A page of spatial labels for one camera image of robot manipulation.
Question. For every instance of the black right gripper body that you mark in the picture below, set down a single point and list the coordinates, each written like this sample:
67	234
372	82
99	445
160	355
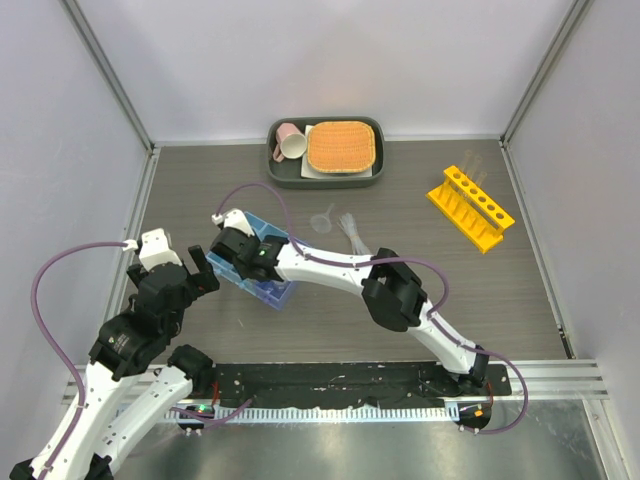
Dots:
254	238

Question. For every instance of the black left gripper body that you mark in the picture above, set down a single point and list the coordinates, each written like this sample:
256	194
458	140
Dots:
192	295

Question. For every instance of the blue three-compartment organizer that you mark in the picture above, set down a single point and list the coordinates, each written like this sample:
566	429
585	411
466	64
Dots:
273	293

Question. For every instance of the clear plastic funnel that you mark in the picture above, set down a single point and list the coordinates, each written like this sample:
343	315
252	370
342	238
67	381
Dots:
321	223

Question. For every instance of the bundle of plastic pipettes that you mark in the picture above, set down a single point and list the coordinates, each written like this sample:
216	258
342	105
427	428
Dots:
348	225

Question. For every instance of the yellow test tube rack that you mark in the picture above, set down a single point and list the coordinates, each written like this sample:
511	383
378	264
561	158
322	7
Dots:
470	209

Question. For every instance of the clear glass test tube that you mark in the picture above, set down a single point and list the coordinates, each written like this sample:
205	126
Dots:
481	179
476	168
467	161

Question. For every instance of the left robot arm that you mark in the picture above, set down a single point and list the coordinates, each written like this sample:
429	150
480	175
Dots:
91	441

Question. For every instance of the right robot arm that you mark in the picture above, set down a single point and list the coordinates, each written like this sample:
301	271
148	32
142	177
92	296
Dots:
390	289

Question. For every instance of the dark green plastic tray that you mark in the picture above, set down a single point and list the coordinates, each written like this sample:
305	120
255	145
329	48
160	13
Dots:
297	174

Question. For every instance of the pink ceramic mug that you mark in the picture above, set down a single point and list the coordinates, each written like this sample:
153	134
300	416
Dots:
291	143

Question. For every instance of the orange woven basket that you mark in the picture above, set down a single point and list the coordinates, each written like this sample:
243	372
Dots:
341	147

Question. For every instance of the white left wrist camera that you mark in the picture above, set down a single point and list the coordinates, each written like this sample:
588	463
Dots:
153	249

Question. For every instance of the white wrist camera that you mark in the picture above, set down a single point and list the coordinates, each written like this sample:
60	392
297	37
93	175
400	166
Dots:
233	218
153	249

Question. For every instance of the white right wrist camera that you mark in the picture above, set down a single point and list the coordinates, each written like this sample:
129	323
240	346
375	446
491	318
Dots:
233	218

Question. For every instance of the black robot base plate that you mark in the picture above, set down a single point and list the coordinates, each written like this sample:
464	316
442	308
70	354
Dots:
338	386

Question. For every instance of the white slotted cable duct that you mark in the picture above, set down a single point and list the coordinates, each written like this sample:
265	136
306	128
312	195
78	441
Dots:
364	414

